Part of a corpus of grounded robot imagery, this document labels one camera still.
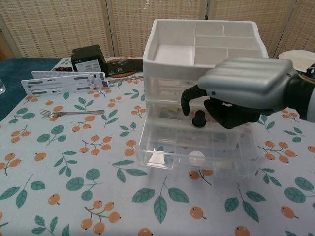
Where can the white folding stand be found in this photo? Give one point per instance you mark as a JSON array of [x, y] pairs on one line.
[[61, 83]]

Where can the dark red cherries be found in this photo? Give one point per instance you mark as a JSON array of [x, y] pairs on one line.
[[62, 69]]

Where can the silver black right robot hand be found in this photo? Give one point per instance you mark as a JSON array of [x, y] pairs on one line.
[[246, 83]]

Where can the floral fruit print tablecloth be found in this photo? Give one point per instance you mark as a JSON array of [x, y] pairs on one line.
[[98, 172]]

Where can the black printed card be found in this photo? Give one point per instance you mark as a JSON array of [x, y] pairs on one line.
[[128, 65]]

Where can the round woven brown coaster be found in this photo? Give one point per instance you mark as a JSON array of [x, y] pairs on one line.
[[124, 74]]

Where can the small black knob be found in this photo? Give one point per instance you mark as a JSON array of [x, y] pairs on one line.
[[199, 120]]

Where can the white round plate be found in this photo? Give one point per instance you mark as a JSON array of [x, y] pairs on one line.
[[300, 57]]

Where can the metal fork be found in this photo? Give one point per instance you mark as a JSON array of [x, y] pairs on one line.
[[73, 112]]

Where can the white plastic drawer organizer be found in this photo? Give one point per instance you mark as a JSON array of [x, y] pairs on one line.
[[172, 65]]

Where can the bamboo folding screen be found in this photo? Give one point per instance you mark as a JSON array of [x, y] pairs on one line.
[[61, 24]]

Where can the clear plastic drawer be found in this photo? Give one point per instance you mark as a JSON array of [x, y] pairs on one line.
[[147, 152], [167, 88], [162, 115]]

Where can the black cardboard box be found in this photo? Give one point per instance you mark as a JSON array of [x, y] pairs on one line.
[[86, 55]]

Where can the dark blue table cover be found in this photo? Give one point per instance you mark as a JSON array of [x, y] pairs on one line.
[[14, 71]]

